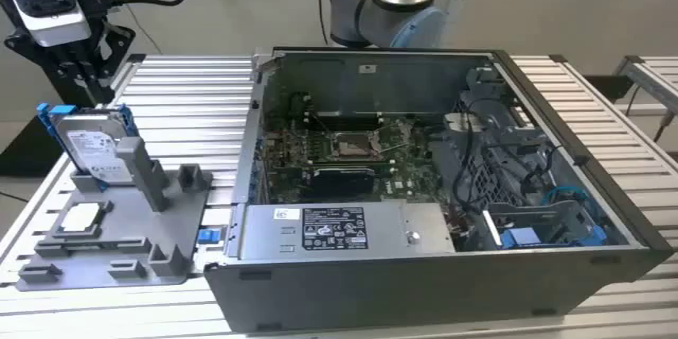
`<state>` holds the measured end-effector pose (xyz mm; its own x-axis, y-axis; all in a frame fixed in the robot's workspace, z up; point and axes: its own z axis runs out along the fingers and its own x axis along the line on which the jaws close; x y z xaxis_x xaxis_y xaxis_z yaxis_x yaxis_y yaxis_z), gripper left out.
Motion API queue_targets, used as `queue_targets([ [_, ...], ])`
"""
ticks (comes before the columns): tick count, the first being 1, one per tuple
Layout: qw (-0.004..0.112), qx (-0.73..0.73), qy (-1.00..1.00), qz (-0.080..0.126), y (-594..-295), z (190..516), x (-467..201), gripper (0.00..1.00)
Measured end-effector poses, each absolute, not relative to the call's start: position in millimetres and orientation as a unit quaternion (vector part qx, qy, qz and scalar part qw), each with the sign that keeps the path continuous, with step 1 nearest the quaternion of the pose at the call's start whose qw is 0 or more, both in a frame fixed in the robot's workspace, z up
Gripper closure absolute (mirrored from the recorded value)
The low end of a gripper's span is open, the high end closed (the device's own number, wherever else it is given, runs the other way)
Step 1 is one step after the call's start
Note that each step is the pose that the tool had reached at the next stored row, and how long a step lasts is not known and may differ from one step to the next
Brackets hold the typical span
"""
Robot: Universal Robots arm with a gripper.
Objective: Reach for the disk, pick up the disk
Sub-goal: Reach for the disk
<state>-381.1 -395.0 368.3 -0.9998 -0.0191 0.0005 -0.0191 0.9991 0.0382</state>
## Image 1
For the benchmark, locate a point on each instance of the blue plastic drive bracket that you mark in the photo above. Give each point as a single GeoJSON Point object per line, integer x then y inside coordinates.
{"type": "Point", "coordinates": [522, 236]}

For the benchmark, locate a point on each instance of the thin metal locking lever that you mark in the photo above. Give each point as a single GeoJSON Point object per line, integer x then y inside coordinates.
{"type": "Point", "coordinates": [324, 121]}

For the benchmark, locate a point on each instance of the small metal slat table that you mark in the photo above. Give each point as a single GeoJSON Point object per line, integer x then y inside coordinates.
{"type": "Point", "coordinates": [654, 73]}

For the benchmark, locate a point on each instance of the grey metal disk bay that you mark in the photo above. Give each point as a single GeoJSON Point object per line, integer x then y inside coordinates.
{"type": "Point", "coordinates": [535, 214]}

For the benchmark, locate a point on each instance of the silver CPU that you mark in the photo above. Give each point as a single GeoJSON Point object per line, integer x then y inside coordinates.
{"type": "Point", "coordinates": [78, 218]}

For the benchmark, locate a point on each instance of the black graphics card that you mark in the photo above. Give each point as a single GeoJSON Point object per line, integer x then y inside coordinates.
{"type": "Point", "coordinates": [341, 184]}

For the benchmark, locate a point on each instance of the grey parts rack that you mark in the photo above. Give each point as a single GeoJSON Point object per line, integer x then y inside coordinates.
{"type": "Point", "coordinates": [127, 220]}

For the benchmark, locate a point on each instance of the CPU socket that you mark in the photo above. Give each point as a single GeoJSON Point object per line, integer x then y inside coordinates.
{"type": "Point", "coordinates": [352, 148]}

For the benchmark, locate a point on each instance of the green motherboard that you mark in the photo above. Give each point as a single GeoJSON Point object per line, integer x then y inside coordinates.
{"type": "Point", "coordinates": [407, 164]}

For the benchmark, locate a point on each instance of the silver power supply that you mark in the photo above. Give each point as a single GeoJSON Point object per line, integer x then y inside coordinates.
{"type": "Point", "coordinates": [396, 232]}

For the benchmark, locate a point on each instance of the black box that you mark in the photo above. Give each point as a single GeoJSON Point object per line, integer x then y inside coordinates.
{"type": "Point", "coordinates": [608, 89]}

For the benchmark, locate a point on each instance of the hard disk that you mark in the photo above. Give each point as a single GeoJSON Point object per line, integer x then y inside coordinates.
{"type": "Point", "coordinates": [89, 144]}

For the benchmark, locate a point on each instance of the black RAM slot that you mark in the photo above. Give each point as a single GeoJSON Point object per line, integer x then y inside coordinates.
{"type": "Point", "coordinates": [349, 118]}
{"type": "Point", "coordinates": [352, 161]}

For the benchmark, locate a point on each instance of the blue case latch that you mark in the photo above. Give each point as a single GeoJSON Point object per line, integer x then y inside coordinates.
{"type": "Point", "coordinates": [207, 236]}

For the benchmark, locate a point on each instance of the open grey PC case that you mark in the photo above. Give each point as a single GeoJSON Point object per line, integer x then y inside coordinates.
{"type": "Point", "coordinates": [371, 295]}

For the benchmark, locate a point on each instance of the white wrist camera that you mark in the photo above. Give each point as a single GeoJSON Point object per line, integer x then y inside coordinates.
{"type": "Point", "coordinates": [52, 29]}

